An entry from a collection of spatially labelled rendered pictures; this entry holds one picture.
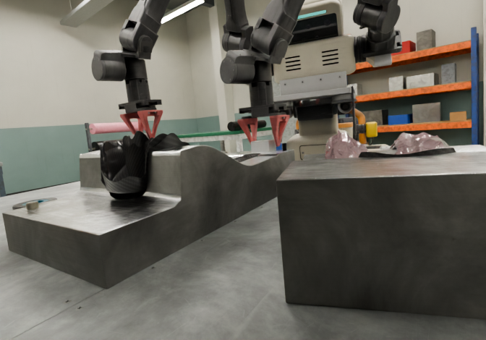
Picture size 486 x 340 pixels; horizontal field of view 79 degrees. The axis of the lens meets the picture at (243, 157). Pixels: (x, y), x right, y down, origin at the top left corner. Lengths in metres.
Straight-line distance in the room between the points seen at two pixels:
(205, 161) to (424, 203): 0.30
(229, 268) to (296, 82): 0.80
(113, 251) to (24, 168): 6.73
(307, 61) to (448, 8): 5.13
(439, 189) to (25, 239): 0.49
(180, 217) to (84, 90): 7.16
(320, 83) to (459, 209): 0.83
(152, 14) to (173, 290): 0.66
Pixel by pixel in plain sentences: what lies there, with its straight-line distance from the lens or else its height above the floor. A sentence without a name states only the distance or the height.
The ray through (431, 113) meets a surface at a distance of 5.51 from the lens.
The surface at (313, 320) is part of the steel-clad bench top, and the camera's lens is 0.27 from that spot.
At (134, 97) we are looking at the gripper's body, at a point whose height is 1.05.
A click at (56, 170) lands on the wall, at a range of 7.21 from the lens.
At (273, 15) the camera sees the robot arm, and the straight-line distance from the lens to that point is 0.71.
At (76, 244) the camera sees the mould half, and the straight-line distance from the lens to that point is 0.40.
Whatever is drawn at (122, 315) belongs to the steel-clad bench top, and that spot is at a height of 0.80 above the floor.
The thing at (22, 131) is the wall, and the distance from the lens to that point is 7.08.
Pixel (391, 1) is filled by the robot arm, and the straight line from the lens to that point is 0.97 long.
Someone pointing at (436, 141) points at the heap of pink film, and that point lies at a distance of 0.51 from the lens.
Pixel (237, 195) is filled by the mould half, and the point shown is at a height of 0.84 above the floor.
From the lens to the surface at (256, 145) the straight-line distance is 0.72.
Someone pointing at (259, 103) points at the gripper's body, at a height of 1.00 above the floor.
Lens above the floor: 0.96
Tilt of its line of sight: 6 degrees down
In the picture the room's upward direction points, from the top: 5 degrees counter-clockwise
